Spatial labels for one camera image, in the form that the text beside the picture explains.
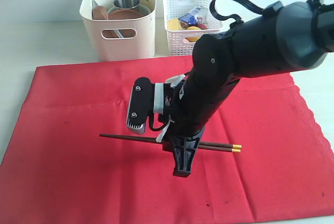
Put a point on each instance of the yellow cheese wedge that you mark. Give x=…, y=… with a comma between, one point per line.
x=174, y=25

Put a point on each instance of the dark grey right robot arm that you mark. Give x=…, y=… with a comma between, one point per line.
x=281, y=39

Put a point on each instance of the steel table knife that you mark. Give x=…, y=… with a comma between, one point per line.
x=118, y=33

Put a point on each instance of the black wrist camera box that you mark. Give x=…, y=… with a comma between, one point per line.
x=148, y=103

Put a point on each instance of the stainless steel cup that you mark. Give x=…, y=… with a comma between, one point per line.
x=127, y=4

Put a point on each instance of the blue white milk carton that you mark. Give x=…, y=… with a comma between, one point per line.
x=196, y=15

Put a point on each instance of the cream plastic bin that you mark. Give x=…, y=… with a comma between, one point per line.
x=142, y=45

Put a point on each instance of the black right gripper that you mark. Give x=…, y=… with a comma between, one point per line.
x=193, y=101

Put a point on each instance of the yellow lemon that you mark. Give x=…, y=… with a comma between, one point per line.
x=193, y=39

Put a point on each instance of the red sausage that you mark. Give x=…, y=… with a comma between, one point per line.
x=202, y=26

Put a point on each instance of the white enamel bowl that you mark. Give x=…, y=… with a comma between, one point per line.
x=142, y=10

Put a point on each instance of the brown wooden chopstick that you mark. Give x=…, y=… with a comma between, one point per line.
x=153, y=140
x=215, y=148

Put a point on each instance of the red tablecloth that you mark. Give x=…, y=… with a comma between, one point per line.
x=58, y=168

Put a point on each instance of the brown wooden spoon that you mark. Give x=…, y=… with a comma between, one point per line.
x=99, y=13

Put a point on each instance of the white perforated plastic basket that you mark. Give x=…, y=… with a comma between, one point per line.
x=176, y=8

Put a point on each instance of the brown wooden plate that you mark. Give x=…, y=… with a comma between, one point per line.
x=127, y=33

